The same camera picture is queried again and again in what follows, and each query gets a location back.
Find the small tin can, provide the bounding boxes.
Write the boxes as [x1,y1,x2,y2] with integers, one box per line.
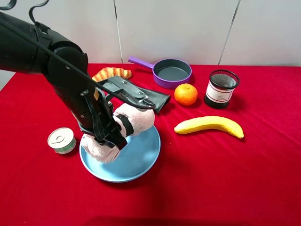
[48,127,77,154]

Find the black mesh pen holder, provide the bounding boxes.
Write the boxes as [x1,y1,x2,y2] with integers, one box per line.
[204,69,240,109]

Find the blue plate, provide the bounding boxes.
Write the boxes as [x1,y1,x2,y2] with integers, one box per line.
[79,126,161,183]

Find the orange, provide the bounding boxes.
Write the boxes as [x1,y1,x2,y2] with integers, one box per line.
[174,83,198,105]

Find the black leather pouch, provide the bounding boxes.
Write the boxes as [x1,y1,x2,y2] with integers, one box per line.
[138,87,171,113]

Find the purple toy frying pan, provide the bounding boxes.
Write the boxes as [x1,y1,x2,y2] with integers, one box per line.
[128,56,192,89]

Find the yellow banana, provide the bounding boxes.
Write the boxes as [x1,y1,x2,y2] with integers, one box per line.
[174,116,244,139]

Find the black cable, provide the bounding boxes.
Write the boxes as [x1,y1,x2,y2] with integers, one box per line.
[0,0,156,142]

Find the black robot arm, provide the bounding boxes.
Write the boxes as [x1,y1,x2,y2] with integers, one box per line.
[0,13,127,148]

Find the croissant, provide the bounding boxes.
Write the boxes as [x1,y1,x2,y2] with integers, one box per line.
[92,67,132,82]

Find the red tablecloth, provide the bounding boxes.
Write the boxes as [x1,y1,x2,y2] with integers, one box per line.
[0,65,301,226]

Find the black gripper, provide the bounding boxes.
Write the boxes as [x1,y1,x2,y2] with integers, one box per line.
[79,90,127,150]

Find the pink towel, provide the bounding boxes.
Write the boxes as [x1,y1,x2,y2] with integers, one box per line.
[81,104,155,163]

